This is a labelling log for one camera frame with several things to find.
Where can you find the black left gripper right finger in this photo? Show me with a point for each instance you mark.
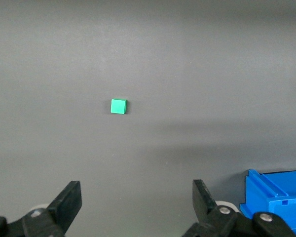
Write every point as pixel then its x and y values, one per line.
pixel 204 209

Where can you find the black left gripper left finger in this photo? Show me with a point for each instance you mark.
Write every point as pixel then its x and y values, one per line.
pixel 61 212

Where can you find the small green cube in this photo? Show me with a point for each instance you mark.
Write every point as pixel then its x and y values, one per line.
pixel 118 106

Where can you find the blue plastic storage bin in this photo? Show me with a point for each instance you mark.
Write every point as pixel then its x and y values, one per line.
pixel 286 192

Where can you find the dark grey table mat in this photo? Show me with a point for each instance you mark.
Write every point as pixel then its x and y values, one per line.
pixel 148 61

